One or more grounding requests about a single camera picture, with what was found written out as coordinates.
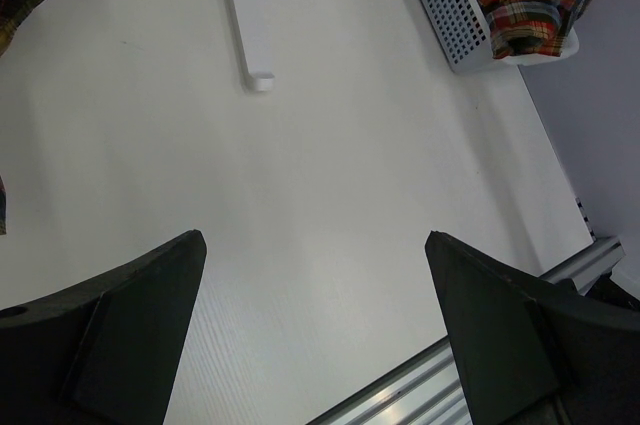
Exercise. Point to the white plastic basket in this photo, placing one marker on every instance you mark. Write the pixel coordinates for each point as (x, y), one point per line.
(464, 36)

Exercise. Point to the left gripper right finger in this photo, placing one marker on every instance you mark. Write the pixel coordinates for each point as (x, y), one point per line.
(528, 351)

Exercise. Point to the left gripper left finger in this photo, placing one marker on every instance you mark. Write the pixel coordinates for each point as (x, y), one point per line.
(106, 350)

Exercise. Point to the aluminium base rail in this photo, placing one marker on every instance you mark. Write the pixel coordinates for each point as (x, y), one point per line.
(427, 388)

